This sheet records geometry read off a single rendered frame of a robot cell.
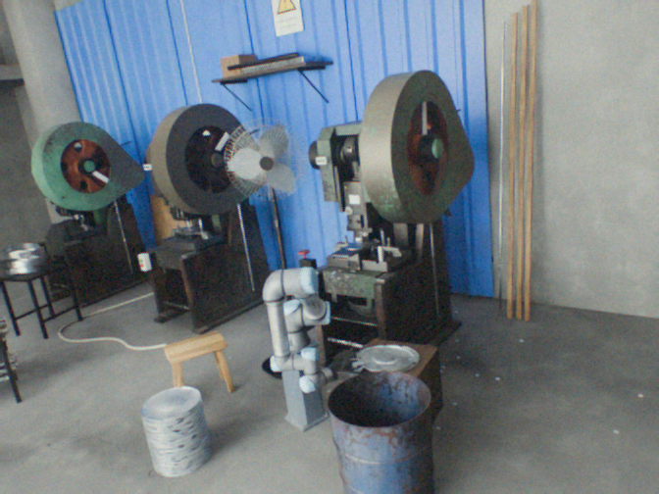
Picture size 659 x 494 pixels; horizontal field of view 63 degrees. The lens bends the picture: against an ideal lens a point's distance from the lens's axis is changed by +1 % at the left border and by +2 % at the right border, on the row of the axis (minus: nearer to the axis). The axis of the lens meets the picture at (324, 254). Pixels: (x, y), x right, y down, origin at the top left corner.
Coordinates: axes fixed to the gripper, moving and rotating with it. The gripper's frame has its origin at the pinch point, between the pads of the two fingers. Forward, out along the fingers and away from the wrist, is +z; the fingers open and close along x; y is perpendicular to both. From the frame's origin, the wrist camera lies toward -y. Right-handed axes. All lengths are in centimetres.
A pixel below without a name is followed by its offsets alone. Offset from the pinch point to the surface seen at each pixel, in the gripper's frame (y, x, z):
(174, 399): 58, 14, -76
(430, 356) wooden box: -15.0, 0.7, 31.3
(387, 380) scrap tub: -26.7, -4.0, -9.4
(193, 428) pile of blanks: 42, 24, -74
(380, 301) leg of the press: 28, -17, 38
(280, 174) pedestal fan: 134, -85, 45
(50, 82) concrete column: 560, -186, -4
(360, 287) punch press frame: 46, -21, 39
